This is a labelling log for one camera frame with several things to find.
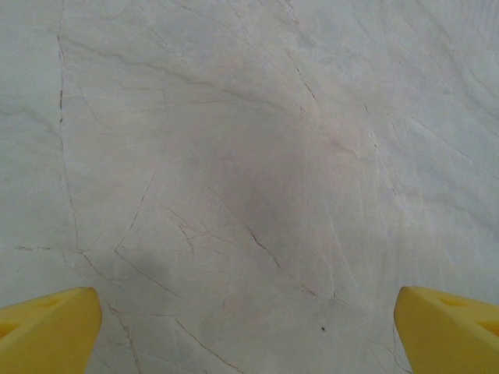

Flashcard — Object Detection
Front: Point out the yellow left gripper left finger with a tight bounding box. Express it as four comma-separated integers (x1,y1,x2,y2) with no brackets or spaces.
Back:
0,287,103,374

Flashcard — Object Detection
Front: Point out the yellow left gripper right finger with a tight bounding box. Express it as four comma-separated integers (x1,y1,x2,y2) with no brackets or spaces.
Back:
393,286,499,374

